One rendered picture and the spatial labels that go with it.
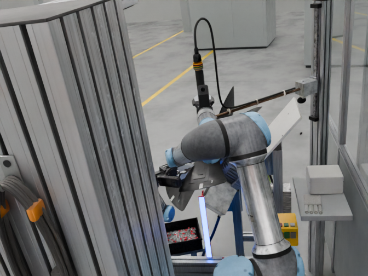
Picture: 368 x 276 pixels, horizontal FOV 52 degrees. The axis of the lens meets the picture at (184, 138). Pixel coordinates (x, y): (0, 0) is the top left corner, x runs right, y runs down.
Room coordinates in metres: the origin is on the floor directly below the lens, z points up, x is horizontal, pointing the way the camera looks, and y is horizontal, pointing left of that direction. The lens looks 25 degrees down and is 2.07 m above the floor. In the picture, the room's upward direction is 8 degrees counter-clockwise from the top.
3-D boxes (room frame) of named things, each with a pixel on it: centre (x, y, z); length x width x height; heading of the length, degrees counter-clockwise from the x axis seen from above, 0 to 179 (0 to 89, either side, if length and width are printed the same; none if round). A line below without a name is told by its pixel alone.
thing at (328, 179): (1.68, -0.71, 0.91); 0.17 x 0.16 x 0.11; 78
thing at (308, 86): (1.86, -0.68, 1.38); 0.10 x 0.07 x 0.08; 113
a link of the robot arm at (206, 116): (1.33, -0.10, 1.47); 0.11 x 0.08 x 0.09; 178
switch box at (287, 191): (1.77, -0.48, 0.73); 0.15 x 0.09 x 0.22; 78
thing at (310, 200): (1.53, -0.60, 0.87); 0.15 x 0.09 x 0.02; 162
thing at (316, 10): (1.88, -0.73, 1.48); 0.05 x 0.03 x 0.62; 23
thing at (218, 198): (1.56, -0.13, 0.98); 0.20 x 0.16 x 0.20; 78
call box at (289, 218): (1.20, -0.32, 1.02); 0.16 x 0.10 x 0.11; 78
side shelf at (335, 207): (1.61, -0.67, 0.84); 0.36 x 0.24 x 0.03; 168
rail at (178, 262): (1.28, 0.06, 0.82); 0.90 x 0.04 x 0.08; 78
